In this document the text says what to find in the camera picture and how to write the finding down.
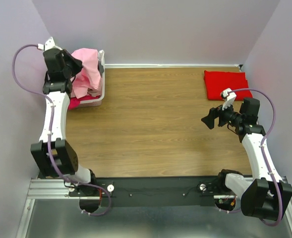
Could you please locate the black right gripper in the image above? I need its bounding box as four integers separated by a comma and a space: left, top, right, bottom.
201, 99, 243, 129

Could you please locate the light pink t shirt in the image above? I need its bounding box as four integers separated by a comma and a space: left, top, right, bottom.
71, 48, 103, 99

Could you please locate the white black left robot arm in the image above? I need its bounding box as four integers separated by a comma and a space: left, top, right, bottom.
30, 47, 98, 196

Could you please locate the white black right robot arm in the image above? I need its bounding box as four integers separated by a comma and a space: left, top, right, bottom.
202, 98, 292, 226

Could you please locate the folded red t shirt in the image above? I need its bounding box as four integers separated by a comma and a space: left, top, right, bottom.
204, 70, 249, 101

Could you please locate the magenta t shirt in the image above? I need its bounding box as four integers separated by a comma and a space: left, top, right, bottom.
68, 95, 100, 110

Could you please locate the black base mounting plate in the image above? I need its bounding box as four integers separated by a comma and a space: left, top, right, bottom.
66, 176, 240, 213

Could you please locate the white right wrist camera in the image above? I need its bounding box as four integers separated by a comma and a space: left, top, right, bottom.
221, 88, 236, 111

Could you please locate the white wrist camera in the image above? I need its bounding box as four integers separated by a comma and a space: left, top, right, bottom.
44, 37, 62, 51
221, 88, 236, 111

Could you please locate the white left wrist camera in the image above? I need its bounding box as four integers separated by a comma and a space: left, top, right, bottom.
44, 37, 62, 51

